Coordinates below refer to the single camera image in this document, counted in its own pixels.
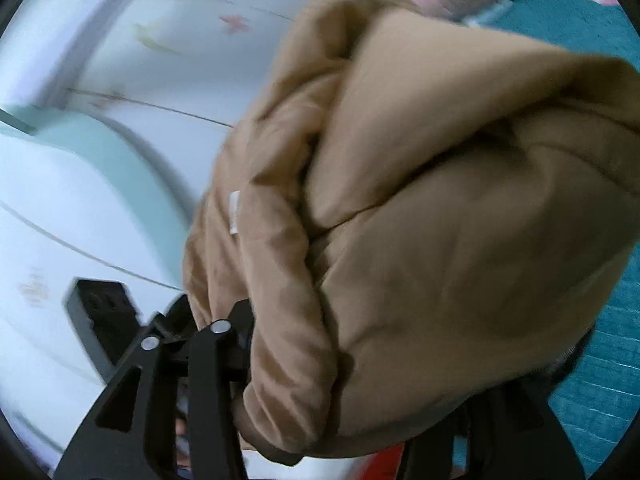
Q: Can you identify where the tan padded coat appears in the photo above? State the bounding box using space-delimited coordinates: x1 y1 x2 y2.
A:
183 0 639 463

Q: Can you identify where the teal quilted bedspread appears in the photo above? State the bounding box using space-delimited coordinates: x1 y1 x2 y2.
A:
462 0 639 479

